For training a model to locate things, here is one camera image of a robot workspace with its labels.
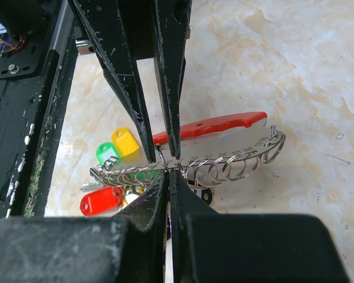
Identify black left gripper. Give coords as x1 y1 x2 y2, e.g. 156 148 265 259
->
70 1 192 163

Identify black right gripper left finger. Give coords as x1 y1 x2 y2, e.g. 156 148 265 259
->
0 171 169 282

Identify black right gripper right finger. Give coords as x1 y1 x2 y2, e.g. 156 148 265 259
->
170 170 349 282

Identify keys with coloured tags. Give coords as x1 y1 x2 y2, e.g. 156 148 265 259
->
80 128 157 216

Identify metal key organizer red handle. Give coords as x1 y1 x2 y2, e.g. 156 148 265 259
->
90 111 287 189

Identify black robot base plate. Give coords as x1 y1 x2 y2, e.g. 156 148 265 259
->
0 1 78 219

